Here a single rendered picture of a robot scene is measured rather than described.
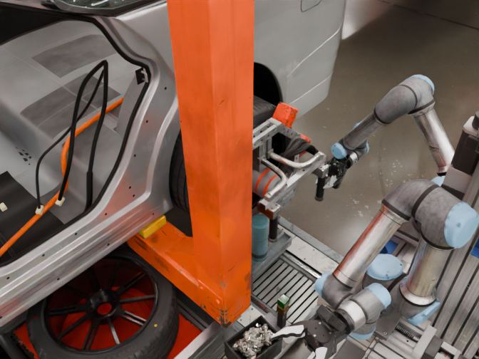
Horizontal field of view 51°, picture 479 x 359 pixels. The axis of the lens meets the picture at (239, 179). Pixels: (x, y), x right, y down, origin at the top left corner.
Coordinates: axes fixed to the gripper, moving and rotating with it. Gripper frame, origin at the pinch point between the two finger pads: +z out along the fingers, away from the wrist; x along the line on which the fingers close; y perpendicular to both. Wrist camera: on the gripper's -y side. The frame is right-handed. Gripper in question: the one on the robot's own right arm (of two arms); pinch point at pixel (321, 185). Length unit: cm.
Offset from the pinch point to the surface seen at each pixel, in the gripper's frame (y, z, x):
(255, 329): -26, 64, 17
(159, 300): -33, 80, -27
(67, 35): 22, 16, -175
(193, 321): -56, 68, -20
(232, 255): 15, 66, 6
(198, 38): 102, 70, 1
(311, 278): -76, -4, 0
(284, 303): -17, 51, 21
